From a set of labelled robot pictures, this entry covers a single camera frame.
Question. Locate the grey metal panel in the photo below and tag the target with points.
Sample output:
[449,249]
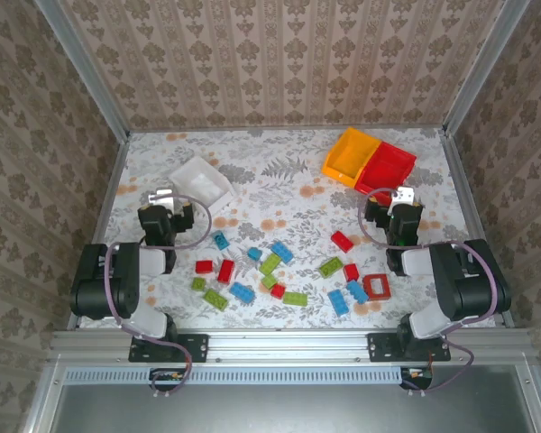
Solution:
[288,410]

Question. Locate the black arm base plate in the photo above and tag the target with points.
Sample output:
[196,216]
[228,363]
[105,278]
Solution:
[381,347]
[194,347]

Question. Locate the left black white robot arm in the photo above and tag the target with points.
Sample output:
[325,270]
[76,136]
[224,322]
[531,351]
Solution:
[94,279]

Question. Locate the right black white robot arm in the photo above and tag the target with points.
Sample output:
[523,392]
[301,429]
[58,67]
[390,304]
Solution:
[473,288]

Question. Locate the long green lego brick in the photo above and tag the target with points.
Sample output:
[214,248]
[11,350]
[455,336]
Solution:
[270,263]
[295,298]
[331,267]
[215,299]

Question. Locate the red plastic bin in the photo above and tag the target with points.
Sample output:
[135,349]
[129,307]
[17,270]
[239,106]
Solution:
[387,169]

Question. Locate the yellow plastic bin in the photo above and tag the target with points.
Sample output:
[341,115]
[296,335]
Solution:
[349,158]

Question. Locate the aluminium front rail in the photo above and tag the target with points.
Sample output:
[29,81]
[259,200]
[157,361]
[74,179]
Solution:
[288,345]

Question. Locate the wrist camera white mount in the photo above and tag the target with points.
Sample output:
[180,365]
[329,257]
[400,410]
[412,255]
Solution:
[406,195]
[160,197]

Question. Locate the small green lego brick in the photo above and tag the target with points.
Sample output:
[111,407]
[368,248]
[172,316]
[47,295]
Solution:
[198,283]
[268,281]

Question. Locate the red lego window frame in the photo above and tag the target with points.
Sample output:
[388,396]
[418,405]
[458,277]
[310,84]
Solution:
[367,288]

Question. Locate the small blue lego brick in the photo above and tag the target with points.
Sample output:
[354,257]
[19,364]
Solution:
[254,253]
[221,240]

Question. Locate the aluminium table side rail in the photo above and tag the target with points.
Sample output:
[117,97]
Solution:
[468,203]
[108,194]

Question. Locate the long blue lego brick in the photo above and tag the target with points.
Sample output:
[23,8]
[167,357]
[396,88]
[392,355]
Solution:
[357,292]
[242,292]
[338,302]
[281,251]

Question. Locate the aluminium frame post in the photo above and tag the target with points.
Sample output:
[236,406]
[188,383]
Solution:
[482,67]
[88,72]

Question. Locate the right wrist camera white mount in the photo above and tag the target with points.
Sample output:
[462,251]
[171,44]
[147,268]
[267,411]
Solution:
[406,195]

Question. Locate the small red lego brick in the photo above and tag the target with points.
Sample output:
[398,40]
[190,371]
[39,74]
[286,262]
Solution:
[351,272]
[203,266]
[278,291]

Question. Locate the white plastic bin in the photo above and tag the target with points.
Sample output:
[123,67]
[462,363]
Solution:
[203,185]

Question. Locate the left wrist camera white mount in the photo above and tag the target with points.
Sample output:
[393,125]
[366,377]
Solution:
[160,197]

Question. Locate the long red lego brick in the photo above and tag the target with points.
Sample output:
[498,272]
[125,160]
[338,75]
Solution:
[342,241]
[226,271]

